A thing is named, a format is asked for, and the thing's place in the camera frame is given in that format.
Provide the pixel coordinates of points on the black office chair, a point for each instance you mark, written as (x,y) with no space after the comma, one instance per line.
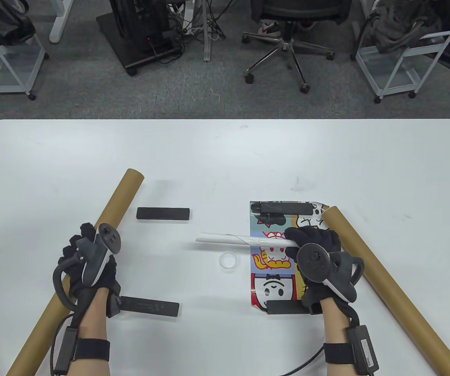
(287,43)

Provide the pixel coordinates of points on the grey and white hand controller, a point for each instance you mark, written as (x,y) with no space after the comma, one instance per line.
(94,258)
(313,262)

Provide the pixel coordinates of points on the black bag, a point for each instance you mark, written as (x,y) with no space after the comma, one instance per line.
(2,23)

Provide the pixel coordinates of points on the white desk leg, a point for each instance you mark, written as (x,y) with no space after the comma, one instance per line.
(58,27)

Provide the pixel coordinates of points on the person's left forearm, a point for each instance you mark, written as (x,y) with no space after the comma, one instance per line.
(94,321)

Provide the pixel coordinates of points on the white power strip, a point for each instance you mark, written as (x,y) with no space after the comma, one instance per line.
(188,19)

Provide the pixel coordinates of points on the person's right hand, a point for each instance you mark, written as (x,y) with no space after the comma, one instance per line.
(319,235)

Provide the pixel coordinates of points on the white wheeled cart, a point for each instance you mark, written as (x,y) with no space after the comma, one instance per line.
(397,78)
(13,74)

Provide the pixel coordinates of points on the brown cardboard mailing tube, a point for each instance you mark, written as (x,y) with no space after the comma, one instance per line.
(119,203)
(385,282)

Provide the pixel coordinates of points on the white cartoon print poster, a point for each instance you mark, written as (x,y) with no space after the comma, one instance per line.
(225,237)

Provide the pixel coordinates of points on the person's left hand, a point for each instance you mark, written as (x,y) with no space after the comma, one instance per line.
(78,250)

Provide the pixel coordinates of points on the black wrist sensor box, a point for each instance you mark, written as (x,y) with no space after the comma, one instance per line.
(66,348)
(364,348)

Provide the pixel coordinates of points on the grey bag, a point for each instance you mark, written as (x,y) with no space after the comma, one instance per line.
(397,31)

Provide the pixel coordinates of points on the black wheeled computer stand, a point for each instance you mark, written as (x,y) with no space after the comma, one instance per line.
(139,39)

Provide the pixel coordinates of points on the black bar weight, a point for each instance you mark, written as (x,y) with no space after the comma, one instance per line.
(162,214)
(283,207)
(285,307)
(150,306)

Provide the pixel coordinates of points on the person's right forearm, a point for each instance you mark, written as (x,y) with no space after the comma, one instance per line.
(336,325)

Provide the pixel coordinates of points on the colourful cartoon panel poster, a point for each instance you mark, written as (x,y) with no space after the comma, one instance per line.
(272,282)

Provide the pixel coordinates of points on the white upright post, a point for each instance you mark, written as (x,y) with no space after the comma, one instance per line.
(207,47)

